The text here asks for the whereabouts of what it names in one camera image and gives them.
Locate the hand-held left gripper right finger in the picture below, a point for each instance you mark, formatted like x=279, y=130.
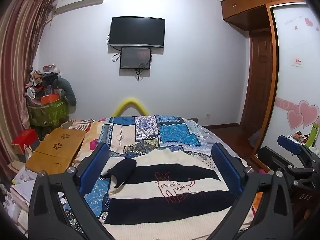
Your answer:
x=228, y=166

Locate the red and white sticker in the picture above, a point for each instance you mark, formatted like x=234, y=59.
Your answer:
x=297, y=62

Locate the black wall television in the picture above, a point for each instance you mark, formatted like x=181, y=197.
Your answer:
x=137, y=31

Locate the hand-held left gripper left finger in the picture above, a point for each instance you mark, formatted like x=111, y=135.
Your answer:
x=96, y=166

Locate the brown wooden door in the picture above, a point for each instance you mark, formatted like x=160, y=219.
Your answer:
x=260, y=80

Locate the red box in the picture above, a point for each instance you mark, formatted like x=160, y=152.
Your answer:
x=25, y=137

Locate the yellow foam tube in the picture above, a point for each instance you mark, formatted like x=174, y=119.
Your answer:
x=130, y=100

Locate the stack of papers and books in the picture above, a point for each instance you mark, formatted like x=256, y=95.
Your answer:
x=20, y=192

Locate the striped pillow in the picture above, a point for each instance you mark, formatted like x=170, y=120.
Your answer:
x=75, y=124

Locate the orange box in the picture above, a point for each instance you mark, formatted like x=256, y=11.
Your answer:
x=50, y=98

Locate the striped brown curtain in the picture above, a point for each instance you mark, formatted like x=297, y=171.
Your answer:
x=17, y=55

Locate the green printed storage bag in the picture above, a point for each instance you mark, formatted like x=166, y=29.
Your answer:
x=47, y=112

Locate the green bottle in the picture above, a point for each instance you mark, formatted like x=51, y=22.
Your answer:
x=314, y=135

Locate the pile of clutter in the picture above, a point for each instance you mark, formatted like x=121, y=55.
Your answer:
x=40, y=80

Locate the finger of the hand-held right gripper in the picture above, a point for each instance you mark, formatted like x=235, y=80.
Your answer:
x=288, y=145
x=271, y=158

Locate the small black wall monitor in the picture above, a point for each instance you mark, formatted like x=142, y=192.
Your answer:
x=135, y=58

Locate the blue patchwork quilt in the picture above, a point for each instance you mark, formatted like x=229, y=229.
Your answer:
x=175, y=132

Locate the orange and yellow fleece blanket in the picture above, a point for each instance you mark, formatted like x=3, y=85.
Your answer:
x=258, y=198

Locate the wooden lap desk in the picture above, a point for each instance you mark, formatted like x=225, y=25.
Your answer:
x=55, y=150

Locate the floral cream blanket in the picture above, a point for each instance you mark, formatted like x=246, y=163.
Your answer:
x=86, y=132

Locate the black and white striped sweater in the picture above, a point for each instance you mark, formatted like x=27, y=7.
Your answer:
x=150, y=173

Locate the wooden overhead cabinet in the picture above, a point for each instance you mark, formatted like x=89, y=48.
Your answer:
x=245, y=7

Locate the grey-green plush toy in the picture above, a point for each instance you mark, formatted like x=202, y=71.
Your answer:
x=67, y=90

